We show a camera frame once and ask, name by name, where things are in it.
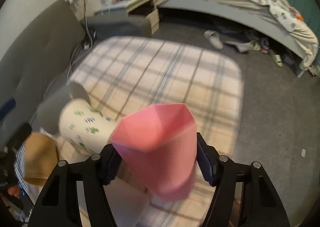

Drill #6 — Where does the pink hexagonal plastic cup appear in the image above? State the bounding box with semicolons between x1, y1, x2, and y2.
110;103;197;201

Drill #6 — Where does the grey sofa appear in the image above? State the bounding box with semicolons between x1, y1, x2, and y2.
0;0;152;143

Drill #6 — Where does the green slipper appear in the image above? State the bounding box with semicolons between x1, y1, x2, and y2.
268;49;283;67

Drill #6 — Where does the bed with beige sheets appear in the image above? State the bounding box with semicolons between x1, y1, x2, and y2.
157;0;319;72

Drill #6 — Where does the patterned white quilt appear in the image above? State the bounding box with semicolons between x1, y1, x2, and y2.
249;0;303;32

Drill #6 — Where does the white charging cable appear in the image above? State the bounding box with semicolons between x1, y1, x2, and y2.
83;0;94;50

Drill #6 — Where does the white floral paper cup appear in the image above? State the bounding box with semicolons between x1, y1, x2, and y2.
59;98;117;153

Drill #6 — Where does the white bedside table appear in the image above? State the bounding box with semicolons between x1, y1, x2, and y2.
94;0;159;35

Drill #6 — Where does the blue checkered cloth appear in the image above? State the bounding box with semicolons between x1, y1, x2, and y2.
14;144;29;195

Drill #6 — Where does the plaid blanket on table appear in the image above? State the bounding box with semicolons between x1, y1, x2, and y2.
56;36;245;227

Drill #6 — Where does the grey plastic cup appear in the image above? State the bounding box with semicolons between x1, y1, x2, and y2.
36;81;91;134

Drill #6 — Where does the brown paper cup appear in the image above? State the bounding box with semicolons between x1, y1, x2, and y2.
24;132;58;187

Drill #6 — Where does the grey slipper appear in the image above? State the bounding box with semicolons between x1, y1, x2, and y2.
204;30;223;50

